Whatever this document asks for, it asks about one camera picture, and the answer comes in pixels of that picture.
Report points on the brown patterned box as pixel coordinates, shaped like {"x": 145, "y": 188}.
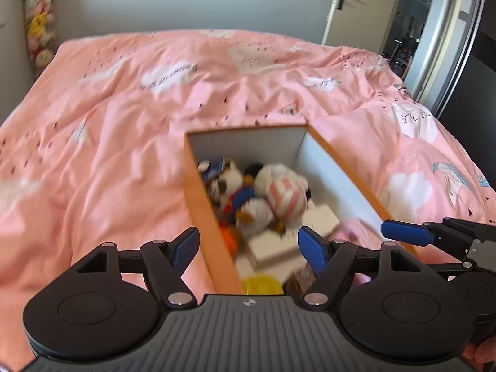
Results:
{"x": 298, "y": 283}

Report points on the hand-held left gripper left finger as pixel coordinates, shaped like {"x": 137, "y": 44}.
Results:
{"x": 186, "y": 248}

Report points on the yellow round container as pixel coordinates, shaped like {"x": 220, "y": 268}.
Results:
{"x": 263, "y": 285}

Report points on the sliding wardrobe door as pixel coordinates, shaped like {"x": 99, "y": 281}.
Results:
{"x": 480, "y": 85}

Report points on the pile of plush toys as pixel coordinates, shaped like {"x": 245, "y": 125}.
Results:
{"x": 38, "y": 23}

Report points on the long white box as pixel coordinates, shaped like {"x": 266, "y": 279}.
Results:
{"x": 279, "y": 250}

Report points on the orange cardboard box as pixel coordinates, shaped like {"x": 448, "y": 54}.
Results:
{"x": 205, "y": 217}

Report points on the pink striped plush toy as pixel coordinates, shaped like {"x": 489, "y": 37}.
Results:
{"x": 285, "y": 197}

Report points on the cream room door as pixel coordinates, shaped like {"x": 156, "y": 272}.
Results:
{"x": 368, "y": 15}

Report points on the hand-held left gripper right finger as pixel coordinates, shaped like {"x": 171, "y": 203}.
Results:
{"x": 312, "y": 250}

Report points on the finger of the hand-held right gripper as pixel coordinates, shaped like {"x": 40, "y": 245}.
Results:
{"x": 405, "y": 232}
{"x": 449, "y": 269}

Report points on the plush dog toy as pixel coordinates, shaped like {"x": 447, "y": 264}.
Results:
{"x": 228, "y": 190}

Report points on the person's right hand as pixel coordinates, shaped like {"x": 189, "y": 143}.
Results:
{"x": 482, "y": 352}

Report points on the pink printed blanket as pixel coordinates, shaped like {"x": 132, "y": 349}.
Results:
{"x": 116, "y": 124}

